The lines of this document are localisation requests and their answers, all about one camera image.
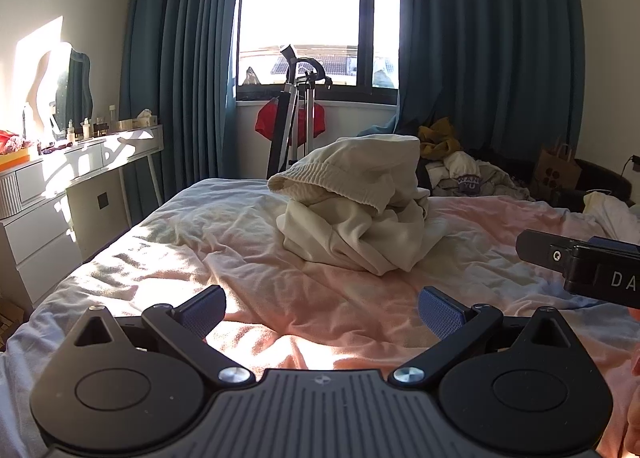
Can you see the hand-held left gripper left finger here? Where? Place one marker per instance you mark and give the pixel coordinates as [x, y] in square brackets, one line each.
[202, 310]

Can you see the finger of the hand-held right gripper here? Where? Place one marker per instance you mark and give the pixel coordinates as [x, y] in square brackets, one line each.
[542, 248]
[610, 244]

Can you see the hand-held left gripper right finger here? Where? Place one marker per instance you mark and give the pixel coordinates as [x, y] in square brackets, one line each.
[442, 310]

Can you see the crumpled pale clothes heap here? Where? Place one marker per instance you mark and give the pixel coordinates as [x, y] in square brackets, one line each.
[500, 183]

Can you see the cream pillow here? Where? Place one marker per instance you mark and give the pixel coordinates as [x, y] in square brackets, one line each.
[610, 205]

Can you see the black sofa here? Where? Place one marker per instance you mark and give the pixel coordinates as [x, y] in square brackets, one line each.
[600, 178]

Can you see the pastel pink blue blanket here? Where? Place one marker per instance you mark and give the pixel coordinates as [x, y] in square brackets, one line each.
[250, 263]

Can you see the brown paper bag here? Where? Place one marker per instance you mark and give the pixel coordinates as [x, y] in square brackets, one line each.
[550, 173]

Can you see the white garment with purple print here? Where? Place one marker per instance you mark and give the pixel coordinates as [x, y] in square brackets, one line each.
[462, 173]

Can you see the black cloth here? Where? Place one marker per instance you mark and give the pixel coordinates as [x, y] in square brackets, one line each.
[425, 173]

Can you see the mustard yellow garment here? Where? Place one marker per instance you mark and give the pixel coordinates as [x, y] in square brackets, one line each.
[440, 138]

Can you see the white dressing table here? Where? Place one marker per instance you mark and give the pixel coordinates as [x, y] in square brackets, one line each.
[30, 238]

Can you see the teal cloth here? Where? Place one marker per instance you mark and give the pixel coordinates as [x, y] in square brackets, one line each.
[375, 130]

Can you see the tissue box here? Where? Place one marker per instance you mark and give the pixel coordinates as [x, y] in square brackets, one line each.
[145, 122]

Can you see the red garment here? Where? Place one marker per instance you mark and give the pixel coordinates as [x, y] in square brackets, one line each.
[265, 121]

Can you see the small cosmetic bottle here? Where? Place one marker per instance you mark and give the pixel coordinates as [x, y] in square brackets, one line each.
[71, 132]
[86, 129]

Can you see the teal curtain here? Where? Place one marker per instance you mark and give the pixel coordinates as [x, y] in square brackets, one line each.
[490, 38]
[185, 63]

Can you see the garment steamer stand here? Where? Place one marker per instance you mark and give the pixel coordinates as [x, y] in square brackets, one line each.
[311, 108]

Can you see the orange tray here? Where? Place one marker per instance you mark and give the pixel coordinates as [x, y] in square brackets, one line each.
[15, 161]

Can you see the wavy edged mirror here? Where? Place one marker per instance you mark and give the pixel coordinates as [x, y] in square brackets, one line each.
[75, 88]

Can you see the black framed window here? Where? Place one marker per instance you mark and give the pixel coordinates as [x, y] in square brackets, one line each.
[300, 3]

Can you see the metal wall socket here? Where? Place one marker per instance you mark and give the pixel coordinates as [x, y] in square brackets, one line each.
[636, 159]

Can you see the black wall socket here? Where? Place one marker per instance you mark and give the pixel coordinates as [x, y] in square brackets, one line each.
[103, 199]

